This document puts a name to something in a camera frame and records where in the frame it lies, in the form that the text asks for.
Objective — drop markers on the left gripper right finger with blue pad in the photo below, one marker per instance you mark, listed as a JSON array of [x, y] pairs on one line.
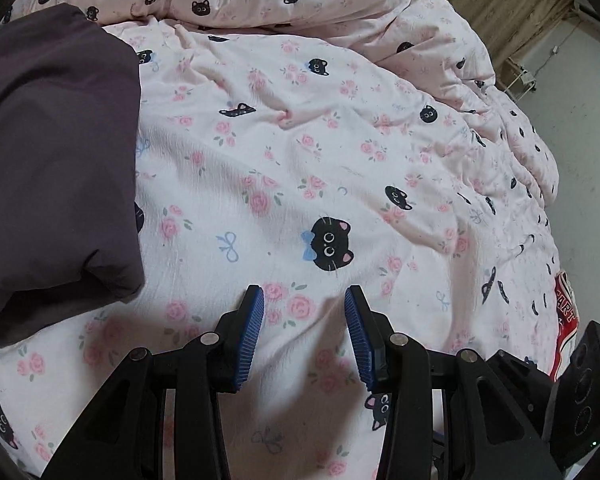
[[450, 415]]

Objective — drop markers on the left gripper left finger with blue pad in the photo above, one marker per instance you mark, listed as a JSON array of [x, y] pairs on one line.
[[158, 416]]

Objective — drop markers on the purple grey hooded jacket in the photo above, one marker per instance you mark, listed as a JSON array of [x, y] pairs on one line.
[[69, 107]]

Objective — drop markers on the red white printed garment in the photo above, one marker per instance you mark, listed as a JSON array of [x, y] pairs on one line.
[[568, 324]]

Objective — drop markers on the pink cat print duvet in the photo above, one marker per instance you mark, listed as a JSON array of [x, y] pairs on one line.
[[305, 146]]

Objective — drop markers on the white wire shelf rack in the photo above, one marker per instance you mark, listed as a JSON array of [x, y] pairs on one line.
[[517, 81]]

